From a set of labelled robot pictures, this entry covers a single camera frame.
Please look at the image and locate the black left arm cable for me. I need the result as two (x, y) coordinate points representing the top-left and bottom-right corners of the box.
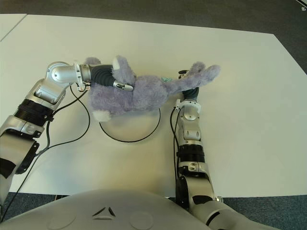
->
(2, 83), (91, 216)

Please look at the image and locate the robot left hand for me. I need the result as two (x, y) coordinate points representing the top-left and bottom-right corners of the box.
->
(80, 63), (134, 92)

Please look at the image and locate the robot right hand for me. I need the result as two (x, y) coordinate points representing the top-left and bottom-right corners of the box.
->
(177, 69), (201, 101)

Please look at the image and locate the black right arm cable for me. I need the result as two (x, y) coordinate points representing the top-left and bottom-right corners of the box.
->
(170, 107), (183, 192)

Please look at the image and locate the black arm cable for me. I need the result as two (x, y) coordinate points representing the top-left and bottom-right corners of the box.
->
(2, 83), (91, 216)
(170, 107), (183, 192)

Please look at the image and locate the white plate black rim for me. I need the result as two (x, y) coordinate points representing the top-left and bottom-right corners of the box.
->
(99, 107), (162, 144)

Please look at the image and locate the grey robot torso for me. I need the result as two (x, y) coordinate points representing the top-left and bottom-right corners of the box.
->
(0, 188), (264, 230)

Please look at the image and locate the purple plush bunny doll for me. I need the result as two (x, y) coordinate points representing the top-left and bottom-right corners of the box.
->
(83, 55), (222, 122)

